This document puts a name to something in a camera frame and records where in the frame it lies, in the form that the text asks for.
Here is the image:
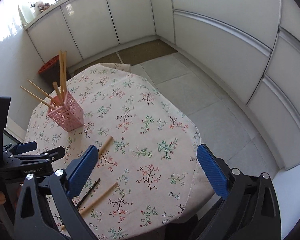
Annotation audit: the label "white kitchen cabinets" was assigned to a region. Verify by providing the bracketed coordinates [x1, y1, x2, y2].
[25, 0, 300, 169]

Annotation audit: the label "pink perforated utensil basket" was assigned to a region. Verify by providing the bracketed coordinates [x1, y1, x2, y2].
[47, 91, 84, 132]

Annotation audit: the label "floral tablecloth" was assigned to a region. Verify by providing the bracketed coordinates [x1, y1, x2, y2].
[25, 64, 214, 239]

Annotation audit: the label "brown trash bin red liner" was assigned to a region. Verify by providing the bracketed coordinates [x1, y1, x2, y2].
[38, 55, 60, 84]

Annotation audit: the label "brown floor mat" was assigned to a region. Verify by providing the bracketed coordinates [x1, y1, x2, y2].
[68, 39, 177, 76]

